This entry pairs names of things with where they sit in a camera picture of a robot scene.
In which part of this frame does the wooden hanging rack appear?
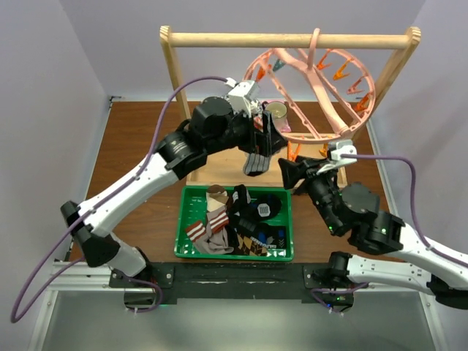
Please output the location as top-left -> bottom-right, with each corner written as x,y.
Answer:
159,25 -> 423,187

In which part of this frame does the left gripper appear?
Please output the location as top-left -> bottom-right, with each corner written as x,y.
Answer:
207,104 -> 287,156

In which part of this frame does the grey sock with red stripes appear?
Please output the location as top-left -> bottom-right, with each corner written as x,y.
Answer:
185,206 -> 234,255

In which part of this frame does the pink round clip hanger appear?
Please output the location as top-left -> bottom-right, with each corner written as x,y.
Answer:
244,28 -> 376,144

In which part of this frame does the brown and cream sock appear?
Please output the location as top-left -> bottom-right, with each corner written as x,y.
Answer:
205,184 -> 229,212

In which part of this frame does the orange clothespin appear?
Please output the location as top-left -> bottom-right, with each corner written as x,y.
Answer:
287,142 -> 301,162

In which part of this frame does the black sock with white stripes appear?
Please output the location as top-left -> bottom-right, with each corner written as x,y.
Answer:
228,184 -> 257,236

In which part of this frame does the green plastic tray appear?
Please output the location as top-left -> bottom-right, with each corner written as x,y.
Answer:
174,184 -> 294,262

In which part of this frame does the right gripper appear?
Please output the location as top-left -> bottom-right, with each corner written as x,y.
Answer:
276,154 -> 340,233

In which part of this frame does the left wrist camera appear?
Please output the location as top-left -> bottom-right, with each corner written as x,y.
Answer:
225,78 -> 262,116

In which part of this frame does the pink cloth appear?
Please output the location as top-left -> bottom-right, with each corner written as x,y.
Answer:
254,100 -> 291,133

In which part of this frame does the black sock with blue logo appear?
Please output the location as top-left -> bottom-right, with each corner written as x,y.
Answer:
249,195 -> 287,249

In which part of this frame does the brown argyle sock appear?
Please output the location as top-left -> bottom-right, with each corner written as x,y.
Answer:
235,233 -> 268,257

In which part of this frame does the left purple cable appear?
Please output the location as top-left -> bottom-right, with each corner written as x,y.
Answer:
10,75 -> 235,324

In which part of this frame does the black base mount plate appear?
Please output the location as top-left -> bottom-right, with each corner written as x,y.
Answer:
108,260 -> 369,306

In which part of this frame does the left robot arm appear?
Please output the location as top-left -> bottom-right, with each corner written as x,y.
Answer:
61,97 -> 287,287

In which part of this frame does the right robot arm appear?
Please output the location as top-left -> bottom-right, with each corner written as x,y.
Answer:
279,151 -> 467,310

